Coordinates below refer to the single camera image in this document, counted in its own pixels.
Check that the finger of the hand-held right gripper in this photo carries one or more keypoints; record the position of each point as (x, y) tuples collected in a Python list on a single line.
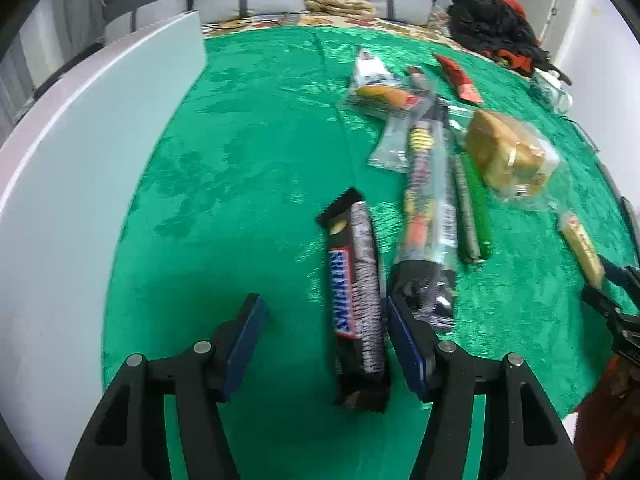
[(625, 275), (602, 302)]

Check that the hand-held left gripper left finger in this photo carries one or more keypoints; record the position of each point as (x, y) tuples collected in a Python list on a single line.
[(245, 345)]

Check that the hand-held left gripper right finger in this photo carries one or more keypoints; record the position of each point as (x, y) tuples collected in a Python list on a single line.
[(407, 350)]

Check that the dark brown chocolate bar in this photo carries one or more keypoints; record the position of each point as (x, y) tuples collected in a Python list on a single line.
[(352, 290)]

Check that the long clear snack packet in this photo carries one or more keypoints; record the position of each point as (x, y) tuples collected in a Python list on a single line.
[(430, 210)]

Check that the yellow snack bar packet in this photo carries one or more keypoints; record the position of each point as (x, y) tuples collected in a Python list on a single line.
[(582, 247)]

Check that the dark green snack stick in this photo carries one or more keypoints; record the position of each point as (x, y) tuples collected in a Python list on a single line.
[(467, 220)]

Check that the bright green snack stick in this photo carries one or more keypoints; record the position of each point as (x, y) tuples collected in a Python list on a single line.
[(482, 210)]

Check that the bread loaf in clear bag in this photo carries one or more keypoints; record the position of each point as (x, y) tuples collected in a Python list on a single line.
[(505, 150)]

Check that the green patterned cloth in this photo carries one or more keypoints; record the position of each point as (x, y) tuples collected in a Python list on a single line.
[(260, 160)]

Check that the white blue teapot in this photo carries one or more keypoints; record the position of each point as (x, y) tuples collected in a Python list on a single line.
[(550, 91)]

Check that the small clear snack packet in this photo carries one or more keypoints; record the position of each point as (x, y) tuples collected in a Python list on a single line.
[(392, 147)]

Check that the white table board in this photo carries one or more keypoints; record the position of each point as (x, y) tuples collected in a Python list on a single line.
[(75, 185)]

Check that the yellow pastry in clear packet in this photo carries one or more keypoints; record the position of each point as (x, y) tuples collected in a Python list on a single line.
[(382, 96)]

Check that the red snack packet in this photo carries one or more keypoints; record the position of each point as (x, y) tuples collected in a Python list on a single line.
[(460, 79)]

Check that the white wardrobe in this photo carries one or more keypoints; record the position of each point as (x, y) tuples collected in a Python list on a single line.
[(575, 10)]

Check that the black jacket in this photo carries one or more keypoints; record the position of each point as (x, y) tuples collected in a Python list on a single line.
[(492, 25)]

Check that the white blue snack packet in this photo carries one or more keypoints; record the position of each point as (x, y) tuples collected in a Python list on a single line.
[(372, 67)]

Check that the orange red garment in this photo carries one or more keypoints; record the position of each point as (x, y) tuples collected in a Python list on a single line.
[(512, 5)]

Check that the clear plastic bag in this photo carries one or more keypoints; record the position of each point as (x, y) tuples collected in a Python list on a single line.
[(436, 15)]

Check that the grey curtain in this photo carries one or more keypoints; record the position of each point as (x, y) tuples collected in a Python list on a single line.
[(20, 75)]

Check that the beige folded cloth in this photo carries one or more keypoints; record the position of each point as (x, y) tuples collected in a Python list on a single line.
[(337, 2)]

